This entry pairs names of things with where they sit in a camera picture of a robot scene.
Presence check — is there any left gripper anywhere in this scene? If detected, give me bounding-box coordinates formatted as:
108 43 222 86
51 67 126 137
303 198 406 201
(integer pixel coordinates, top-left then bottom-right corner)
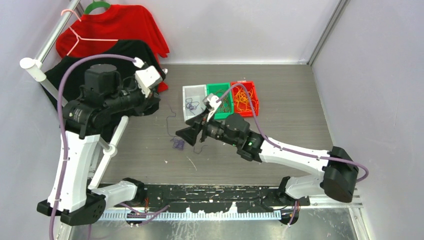
104 73 161 116

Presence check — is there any black t-shirt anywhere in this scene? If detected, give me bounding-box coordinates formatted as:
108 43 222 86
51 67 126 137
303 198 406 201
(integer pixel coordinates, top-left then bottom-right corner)
43 39 167 143

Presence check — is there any red cable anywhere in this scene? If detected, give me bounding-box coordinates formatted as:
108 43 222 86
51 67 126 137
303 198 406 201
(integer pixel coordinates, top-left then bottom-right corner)
213 88 233 115

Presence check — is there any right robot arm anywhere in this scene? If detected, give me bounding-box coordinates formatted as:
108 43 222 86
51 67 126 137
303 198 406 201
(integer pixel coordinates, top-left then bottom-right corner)
175 113 359 206

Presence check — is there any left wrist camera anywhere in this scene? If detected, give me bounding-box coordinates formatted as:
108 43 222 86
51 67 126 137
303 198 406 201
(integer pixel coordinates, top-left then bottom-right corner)
134 66 163 99

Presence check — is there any orange cable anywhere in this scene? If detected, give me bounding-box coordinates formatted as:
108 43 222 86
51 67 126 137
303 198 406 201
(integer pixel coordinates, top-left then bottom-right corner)
234 85 258 114

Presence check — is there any green hanger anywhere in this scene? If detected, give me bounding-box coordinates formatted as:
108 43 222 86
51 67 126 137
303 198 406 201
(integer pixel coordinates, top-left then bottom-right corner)
83 0 111 15

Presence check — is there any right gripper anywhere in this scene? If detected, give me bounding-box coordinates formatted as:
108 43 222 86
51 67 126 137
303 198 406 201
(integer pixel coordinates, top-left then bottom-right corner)
176 107 240 147

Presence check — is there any coloured cable bundle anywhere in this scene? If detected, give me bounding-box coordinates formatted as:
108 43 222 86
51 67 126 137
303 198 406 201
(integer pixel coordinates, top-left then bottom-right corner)
165 100 208 155

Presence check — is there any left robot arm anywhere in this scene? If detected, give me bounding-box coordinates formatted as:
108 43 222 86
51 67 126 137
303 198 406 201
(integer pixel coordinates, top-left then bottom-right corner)
37 64 162 226

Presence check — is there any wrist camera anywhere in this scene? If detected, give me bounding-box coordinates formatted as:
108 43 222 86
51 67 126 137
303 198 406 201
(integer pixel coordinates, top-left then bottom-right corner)
134 66 163 99
203 93 222 122

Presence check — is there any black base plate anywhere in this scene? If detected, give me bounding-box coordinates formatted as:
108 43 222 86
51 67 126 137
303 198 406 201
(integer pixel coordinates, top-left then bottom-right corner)
125 184 295 214

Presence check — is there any white clothes rack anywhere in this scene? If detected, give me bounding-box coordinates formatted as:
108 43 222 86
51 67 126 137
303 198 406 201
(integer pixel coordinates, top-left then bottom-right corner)
19 0 129 190

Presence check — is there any red t-shirt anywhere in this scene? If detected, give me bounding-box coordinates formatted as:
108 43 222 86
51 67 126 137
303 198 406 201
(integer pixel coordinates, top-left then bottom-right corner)
55 4 170 94

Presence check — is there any pink hanger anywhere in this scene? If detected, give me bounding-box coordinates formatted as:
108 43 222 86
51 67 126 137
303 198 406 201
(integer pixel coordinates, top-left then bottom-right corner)
60 9 118 56

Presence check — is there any white plastic bin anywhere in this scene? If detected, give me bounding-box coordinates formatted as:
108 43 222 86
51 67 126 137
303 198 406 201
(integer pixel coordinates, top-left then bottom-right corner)
182 84 207 121

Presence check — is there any green plastic bin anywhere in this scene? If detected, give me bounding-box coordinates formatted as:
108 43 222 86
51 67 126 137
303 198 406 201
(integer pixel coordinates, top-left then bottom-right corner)
206 82 234 120

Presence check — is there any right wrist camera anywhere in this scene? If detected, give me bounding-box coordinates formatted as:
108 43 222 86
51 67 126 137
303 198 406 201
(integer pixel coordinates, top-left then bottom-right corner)
203 93 222 122

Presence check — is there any red plastic bin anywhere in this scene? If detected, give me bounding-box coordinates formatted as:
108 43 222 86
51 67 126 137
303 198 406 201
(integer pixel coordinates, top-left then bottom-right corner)
230 81 260 118

